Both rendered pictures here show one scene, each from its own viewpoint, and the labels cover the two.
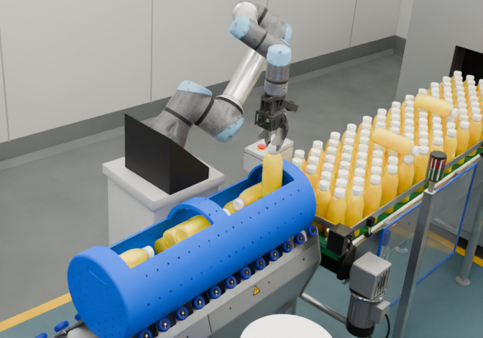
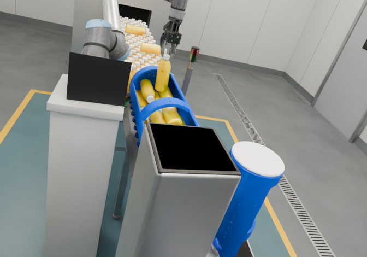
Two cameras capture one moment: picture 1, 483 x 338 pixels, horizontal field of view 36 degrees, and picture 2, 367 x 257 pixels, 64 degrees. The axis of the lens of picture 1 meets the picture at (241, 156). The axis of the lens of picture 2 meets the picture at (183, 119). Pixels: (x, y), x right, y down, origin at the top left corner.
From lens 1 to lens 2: 191 cm
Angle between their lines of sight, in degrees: 54
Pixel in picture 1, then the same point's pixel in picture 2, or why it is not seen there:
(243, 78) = (116, 15)
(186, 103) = (106, 36)
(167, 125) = (103, 55)
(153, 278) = not seen: hidden behind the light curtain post
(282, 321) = (239, 147)
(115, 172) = (67, 105)
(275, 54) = not seen: outside the picture
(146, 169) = (96, 93)
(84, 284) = not seen: hidden behind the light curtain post
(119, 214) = (67, 138)
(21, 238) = not seen: outside the picture
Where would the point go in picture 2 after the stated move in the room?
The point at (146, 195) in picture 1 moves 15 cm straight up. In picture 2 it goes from (113, 111) to (118, 81)
